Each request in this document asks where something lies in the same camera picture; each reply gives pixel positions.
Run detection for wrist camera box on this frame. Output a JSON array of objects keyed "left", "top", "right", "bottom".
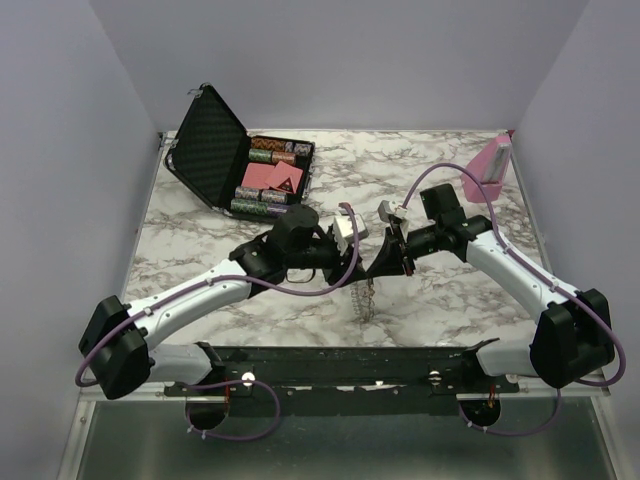
[
  {"left": 377, "top": 200, "right": 408, "bottom": 225},
  {"left": 332, "top": 214, "right": 369, "bottom": 249}
]

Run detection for black poker chip case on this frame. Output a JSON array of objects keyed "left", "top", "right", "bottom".
[{"left": 164, "top": 83, "right": 315, "bottom": 223}]

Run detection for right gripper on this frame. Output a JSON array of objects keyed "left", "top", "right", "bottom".
[{"left": 366, "top": 222, "right": 442, "bottom": 277}]

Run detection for red playing card deck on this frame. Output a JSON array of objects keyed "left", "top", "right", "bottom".
[{"left": 241, "top": 162, "right": 275, "bottom": 190}]

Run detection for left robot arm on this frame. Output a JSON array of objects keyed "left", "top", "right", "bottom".
[{"left": 75, "top": 203, "right": 368, "bottom": 400}]

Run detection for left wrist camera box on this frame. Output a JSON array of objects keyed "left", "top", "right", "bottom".
[{"left": 332, "top": 214, "right": 369, "bottom": 249}]

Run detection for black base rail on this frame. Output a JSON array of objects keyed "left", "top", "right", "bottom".
[{"left": 164, "top": 347, "right": 519, "bottom": 417}]

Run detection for metal disc keyring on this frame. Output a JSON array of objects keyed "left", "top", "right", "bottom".
[{"left": 350, "top": 279, "right": 375, "bottom": 323}]

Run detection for red card with black triangle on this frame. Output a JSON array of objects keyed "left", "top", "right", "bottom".
[{"left": 265, "top": 162, "right": 304, "bottom": 194}]

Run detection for pink holder block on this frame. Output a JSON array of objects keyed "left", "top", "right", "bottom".
[{"left": 460, "top": 134, "right": 512, "bottom": 204}]

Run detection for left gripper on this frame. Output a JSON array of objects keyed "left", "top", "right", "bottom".
[{"left": 286, "top": 232, "right": 369, "bottom": 289}]

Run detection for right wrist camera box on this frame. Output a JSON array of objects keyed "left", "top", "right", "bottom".
[{"left": 377, "top": 200, "right": 408, "bottom": 225}]

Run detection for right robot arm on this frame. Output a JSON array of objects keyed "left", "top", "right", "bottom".
[{"left": 367, "top": 184, "right": 615, "bottom": 392}]

